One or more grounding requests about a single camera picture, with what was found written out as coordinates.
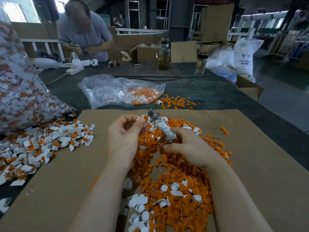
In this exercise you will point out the white railing frame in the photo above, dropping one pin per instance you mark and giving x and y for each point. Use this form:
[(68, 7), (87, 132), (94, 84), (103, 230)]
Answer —
[(43, 41)]

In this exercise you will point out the person's right forearm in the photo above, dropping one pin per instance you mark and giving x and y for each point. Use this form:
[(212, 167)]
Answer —
[(241, 209)]

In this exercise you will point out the flat brown cardboard panel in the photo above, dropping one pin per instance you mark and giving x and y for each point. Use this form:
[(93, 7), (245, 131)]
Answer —
[(184, 51)]

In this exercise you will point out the large clear bag of seals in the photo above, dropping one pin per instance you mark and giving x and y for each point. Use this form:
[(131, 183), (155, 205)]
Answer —
[(25, 99)]

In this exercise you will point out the dark steel pillar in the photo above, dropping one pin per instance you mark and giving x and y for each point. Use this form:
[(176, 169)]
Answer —
[(181, 19)]

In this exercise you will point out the scatter of orange offcuts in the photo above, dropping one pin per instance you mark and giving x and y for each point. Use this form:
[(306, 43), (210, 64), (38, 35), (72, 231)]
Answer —
[(177, 102)]

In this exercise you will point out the brown cardboard sheet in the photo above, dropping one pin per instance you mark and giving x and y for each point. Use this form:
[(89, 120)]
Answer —
[(50, 181), (277, 170)]

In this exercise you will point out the row of upright cardboard sheets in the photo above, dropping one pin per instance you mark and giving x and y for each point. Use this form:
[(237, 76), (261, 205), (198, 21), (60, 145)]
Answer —
[(140, 40)]

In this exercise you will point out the open cardboard box with paper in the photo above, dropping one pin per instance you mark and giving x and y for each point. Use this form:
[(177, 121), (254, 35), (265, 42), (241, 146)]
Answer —
[(146, 53)]

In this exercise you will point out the open brown cardboard box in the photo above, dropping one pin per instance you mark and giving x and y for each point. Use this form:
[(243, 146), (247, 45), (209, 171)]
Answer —
[(246, 88)]

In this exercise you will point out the pile of orange and white parts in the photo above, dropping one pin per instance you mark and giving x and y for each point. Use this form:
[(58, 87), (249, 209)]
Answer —
[(171, 195)]

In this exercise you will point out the white oval plastic device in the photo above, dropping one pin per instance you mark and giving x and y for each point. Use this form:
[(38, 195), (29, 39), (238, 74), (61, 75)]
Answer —
[(46, 62)]

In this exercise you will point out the white woven sack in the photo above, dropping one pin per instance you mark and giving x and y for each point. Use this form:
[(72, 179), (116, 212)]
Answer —
[(248, 55)]

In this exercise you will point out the small clear plastic bag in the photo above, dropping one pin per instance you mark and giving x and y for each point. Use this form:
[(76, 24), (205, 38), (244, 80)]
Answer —
[(105, 91)]

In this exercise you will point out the glass bottle with black lid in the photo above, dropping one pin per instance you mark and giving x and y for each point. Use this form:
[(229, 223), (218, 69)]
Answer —
[(201, 64)]

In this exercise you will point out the person's right hand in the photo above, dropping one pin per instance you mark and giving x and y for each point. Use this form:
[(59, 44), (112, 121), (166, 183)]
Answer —
[(195, 149)]

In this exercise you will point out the black phone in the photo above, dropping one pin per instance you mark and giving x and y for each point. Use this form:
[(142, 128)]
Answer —
[(136, 62)]

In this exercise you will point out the clear blue plastic bag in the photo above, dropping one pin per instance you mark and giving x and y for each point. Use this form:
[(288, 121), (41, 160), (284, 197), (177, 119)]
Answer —
[(222, 66)]

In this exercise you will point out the person's left forearm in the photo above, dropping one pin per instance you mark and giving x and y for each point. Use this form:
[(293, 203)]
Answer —
[(99, 207)]

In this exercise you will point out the pile of assembled white-orange parts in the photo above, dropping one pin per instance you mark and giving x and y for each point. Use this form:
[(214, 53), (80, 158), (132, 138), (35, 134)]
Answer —
[(30, 149)]

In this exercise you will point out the orange white plastic piece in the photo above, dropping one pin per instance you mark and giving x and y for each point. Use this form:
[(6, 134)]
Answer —
[(87, 141), (145, 117), (90, 126)]

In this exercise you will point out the tall brown cardboard box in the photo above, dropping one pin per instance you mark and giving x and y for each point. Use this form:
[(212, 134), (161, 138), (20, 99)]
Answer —
[(217, 23)]

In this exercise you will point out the white metal rack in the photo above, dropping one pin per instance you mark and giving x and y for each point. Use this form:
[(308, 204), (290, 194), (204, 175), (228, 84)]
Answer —
[(289, 45)]

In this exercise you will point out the person's left hand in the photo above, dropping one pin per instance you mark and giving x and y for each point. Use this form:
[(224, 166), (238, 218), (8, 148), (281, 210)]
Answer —
[(123, 141)]

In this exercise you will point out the white power strip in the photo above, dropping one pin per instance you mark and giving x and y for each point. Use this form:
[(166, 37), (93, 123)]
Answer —
[(76, 68)]

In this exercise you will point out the glass tea jar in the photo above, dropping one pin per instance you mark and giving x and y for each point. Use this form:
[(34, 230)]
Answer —
[(164, 55)]

